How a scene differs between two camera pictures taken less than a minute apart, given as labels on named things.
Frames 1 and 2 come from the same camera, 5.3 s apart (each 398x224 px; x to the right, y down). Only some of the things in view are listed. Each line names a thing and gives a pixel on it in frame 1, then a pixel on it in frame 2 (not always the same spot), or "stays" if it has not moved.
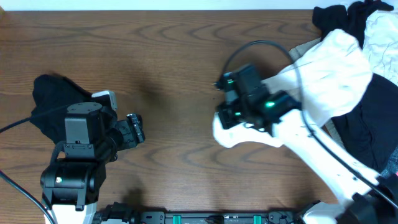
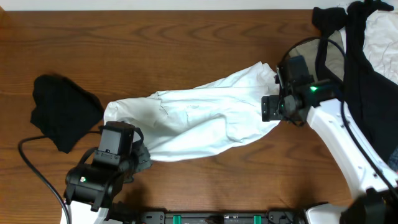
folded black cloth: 50,91 stays
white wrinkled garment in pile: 381,43 stays
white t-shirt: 331,79 -> 217,115
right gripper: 226,122 -> 270,109
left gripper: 135,128 -> 142,154
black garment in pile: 369,131 stays
